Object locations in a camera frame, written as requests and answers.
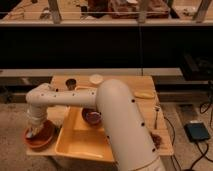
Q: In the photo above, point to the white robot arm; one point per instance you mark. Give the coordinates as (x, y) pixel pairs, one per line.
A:
(132, 146)

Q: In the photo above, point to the grey blue towel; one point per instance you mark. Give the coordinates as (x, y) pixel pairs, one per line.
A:
(31, 133)

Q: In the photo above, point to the red bowl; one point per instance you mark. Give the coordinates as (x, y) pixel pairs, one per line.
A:
(43, 138)

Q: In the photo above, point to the metal spoon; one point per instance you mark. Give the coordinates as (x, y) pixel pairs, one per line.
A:
(157, 109)

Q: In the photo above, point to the yellow banana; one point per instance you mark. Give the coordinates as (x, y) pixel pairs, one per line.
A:
(144, 95)

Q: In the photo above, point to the dark metal cup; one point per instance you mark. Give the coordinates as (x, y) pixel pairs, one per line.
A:
(71, 84)

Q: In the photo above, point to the dark purple bowl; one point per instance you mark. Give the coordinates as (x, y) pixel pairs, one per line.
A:
(91, 117)

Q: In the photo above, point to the yellow plastic bin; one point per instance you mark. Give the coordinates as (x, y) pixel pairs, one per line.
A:
(77, 139)

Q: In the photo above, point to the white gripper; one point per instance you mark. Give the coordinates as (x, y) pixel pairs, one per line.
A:
(38, 127)

